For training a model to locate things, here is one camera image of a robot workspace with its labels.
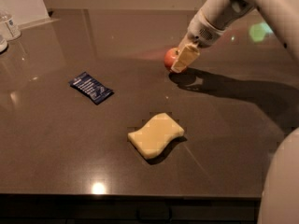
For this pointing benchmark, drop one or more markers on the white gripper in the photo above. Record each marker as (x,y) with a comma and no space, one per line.
(202,31)

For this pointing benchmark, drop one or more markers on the red apple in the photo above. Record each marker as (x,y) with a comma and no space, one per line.
(171,58)

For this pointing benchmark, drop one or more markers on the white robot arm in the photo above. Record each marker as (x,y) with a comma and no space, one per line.
(280,199)

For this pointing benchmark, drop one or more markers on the yellow wavy sponge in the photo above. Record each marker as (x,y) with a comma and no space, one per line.
(151,140)

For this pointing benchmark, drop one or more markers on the blue snack packet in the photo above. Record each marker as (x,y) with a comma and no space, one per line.
(91,87)

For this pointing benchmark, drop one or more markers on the white leaning board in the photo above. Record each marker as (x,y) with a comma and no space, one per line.
(27,13)

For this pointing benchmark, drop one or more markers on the clear plastic water bottle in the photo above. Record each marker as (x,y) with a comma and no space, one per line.
(9,29)

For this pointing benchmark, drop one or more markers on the white container at left edge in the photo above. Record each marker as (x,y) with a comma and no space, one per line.
(3,44)

